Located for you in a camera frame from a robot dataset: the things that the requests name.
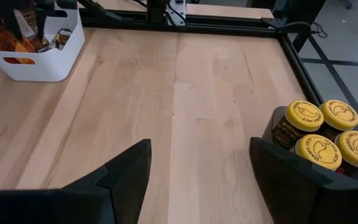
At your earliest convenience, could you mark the black equipment case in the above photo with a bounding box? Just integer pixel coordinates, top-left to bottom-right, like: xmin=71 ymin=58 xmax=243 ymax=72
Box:
xmin=247 ymin=0 xmax=326 ymax=21

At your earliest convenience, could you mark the white arm base bracket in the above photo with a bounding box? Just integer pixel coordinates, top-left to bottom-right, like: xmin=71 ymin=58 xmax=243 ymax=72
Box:
xmin=166 ymin=0 xmax=186 ymax=27

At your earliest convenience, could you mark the brown spice packet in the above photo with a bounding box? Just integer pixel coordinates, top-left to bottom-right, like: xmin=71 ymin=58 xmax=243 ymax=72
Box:
xmin=12 ymin=8 xmax=39 ymax=41
xmin=50 ymin=27 xmax=73 ymax=50
xmin=32 ymin=37 xmax=51 ymax=53

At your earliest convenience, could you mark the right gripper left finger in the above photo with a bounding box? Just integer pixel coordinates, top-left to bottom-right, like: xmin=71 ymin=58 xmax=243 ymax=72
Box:
xmin=60 ymin=139 xmax=153 ymax=224

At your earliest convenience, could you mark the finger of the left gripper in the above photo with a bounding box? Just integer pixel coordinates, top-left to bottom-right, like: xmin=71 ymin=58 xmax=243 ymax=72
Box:
xmin=37 ymin=8 xmax=48 ymax=40
xmin=0 ymin=0 xmax=23 ymax=43

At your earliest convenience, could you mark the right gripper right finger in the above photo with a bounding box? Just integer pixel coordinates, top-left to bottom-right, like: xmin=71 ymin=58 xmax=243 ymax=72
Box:
xmin=249 ymin=137 xmax=333 ymax=224

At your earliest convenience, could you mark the dark grey plastic bin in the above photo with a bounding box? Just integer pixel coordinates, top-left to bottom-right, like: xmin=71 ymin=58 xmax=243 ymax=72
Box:
xmin=261 ymin=105 xmax=358 ymax=187

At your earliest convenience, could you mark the white plastic bin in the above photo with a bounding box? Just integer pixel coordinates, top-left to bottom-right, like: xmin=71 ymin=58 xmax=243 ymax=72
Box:
xmin=0 ymin=0 xmax=86 ymax=83

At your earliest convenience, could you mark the black aluminium table frame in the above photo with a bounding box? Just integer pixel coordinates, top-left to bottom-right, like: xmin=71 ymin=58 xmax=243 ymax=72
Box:
xmin=0 ymin=0 xmax=358 ymax=141

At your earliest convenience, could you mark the yellow lid spice jar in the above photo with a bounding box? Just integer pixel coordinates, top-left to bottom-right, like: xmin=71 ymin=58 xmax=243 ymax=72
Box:
xmin=270 ymin=99 xmax=325 ymax=150
xmin=293 ymin=133 xmax=343 ymax=171
xmin=317 ymin=99 xmax=358 ymax=141
xmin=334 ymin=129 xmax=358 ymax=177

